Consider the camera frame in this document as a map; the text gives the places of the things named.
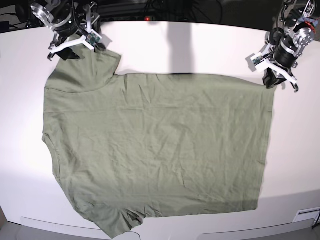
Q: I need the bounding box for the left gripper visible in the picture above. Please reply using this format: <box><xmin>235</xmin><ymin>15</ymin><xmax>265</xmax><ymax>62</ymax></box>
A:
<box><xmin>251</xmin><ymin>34</ymin><xmax>299</xmax><ymax>93</ymax></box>

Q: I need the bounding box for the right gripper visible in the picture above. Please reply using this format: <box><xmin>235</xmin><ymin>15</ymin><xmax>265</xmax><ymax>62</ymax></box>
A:
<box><xmin>47</xmin><ymin>14</ymin><xmax>103</xmax><ymax>61</ymax></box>

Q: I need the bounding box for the sage green T-shirt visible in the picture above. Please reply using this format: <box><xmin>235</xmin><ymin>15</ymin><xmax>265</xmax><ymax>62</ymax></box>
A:
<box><xmin>43</xmin><ymin>49</ymin><xmax>275</xmax><ymax>238</ymax></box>

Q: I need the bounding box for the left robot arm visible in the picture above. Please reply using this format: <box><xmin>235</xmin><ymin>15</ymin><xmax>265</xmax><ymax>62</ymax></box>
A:
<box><xmin>250</xmin><ymin>0</ymin><xmax>320</xmax><ymax>92</ymax></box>

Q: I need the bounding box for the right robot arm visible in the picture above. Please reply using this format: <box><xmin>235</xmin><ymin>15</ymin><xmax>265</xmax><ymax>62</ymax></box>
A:
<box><xmin>30</xmin><ymin>0</ymin><xmax>106</xmax><ymax>61</ymax></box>

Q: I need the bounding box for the black power strip red light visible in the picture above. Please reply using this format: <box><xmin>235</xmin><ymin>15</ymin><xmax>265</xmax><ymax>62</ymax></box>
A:
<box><xmin>99</xmin><ymin>6</ymin><xmax>156</xmax><ymax>23</ymax></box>

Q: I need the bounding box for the white label sticker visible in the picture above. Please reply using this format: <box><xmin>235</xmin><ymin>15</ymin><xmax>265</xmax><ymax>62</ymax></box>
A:
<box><xmin>292</xmin><ymin>208</ymin><xmax>320</xmax><ymax>223</ymax></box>

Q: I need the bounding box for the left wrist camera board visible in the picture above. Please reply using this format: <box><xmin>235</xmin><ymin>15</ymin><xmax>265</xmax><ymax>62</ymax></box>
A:
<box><xmin>250</xmin><ymin>54</ymin><xmax>264</xmax><ymax>67</ymax></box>

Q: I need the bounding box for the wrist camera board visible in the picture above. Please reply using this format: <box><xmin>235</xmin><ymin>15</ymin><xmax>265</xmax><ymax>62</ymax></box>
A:
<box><xmin>86</xmin><ymin>30</ymin><xmax>102</xmax><ymax>47</ymax></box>
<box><xmin>250</xmin><ymin>54</ymin><xmax>264</xmax><ymax>67</ymax></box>

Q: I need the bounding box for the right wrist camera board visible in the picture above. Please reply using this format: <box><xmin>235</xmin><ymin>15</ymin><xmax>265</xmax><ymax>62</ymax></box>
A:
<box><xmin>86</xmin><ymin>30</ymin><xmax>102</xmax><ymax>47</ymax></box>

